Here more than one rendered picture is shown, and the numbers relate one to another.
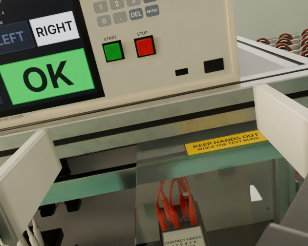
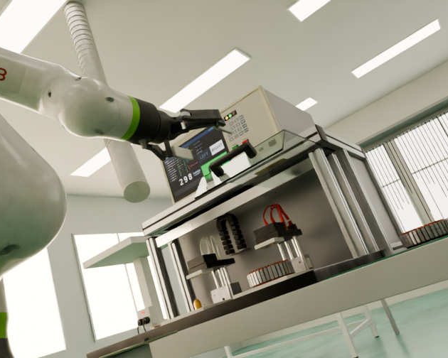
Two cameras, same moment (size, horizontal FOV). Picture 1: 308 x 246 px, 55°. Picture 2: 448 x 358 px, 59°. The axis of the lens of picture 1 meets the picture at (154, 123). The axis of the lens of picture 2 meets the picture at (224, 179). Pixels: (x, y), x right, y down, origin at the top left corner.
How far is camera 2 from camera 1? 92 cm
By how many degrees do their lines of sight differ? 48
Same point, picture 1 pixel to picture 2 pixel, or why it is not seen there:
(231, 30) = (274, 126)
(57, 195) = (217, 212)
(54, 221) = (237, 268)
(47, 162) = (188, 153)
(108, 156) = (259, 218)
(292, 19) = not seen: outside the picture
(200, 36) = (264, 133)
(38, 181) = (183, 153)
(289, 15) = not seen: outside the picture
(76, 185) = (223, 206)
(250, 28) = not seen: outside the picture
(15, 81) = (205, 170)
